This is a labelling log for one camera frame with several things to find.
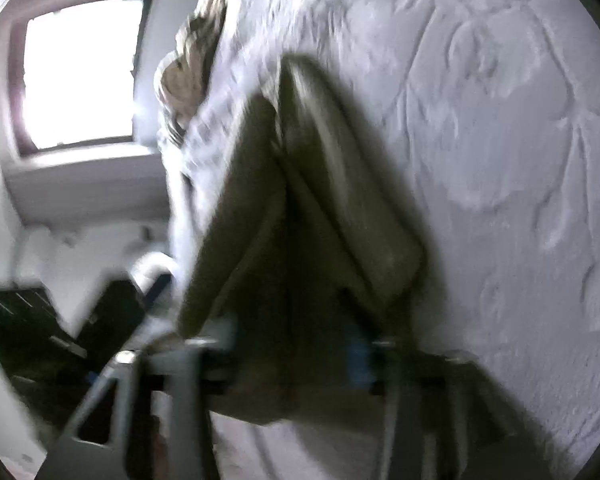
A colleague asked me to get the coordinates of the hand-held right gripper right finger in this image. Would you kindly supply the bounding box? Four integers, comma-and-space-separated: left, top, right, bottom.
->
345, 337, 526, 480

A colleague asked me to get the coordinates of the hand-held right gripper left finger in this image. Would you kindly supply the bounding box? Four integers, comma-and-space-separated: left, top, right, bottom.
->
37, 337, 238, 480

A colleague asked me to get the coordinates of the olive green small garment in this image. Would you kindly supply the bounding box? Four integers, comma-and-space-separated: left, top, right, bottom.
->
177, 52, 428, 426

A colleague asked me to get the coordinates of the white curved pipe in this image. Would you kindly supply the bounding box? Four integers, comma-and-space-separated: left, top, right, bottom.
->
130, 252, 176, 291

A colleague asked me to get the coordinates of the dark framed window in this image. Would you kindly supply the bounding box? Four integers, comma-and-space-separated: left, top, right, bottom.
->
10, 0, 156, 158

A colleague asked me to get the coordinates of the white embossed bedspread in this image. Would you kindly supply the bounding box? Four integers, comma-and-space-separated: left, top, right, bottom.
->
157, 0, 600, 480

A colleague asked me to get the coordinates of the brown striped cloth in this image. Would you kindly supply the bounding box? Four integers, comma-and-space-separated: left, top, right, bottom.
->
155, 0, 231, 146

